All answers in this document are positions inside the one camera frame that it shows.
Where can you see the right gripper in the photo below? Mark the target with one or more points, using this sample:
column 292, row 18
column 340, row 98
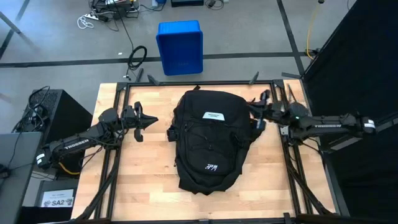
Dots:
column 275, row 113

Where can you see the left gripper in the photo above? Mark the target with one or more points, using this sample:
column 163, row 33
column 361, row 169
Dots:
column 138, row 119

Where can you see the black backpack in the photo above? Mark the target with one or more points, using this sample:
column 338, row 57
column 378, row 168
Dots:
column 211, row 140

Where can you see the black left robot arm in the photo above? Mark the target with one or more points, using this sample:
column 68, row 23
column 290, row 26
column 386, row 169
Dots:
column 74, row 144

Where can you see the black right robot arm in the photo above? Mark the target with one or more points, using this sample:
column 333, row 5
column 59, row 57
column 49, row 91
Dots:
column 326, row 126

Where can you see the black computer tower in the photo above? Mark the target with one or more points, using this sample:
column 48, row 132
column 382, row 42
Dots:
column 68, row 112

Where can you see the blue plastic bin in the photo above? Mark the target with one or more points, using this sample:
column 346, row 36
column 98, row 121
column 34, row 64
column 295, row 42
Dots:
column 180, row 46

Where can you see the dark fabric partition screen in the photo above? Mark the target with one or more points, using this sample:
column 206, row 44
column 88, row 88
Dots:
column 357, row 62

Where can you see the black box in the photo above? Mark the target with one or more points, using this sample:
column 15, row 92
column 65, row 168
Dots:
column 56, row 184

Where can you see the white power strip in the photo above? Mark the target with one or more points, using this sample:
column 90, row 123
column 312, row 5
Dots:
column 92, row 16

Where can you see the white SA2 label sheet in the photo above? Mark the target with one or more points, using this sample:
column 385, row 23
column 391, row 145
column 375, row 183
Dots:
column 57, row 199

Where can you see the black flat device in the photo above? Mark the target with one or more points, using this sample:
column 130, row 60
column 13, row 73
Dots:
column 186, row 2

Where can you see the grey metal crossbar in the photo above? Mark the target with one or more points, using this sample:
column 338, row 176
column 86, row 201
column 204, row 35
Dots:
column 388, row 122

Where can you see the grey metal bar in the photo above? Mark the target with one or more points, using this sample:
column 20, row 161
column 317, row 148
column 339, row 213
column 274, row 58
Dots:
column 11, row 23

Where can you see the black metal table frame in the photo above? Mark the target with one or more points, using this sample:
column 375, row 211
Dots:
column 199, row 83

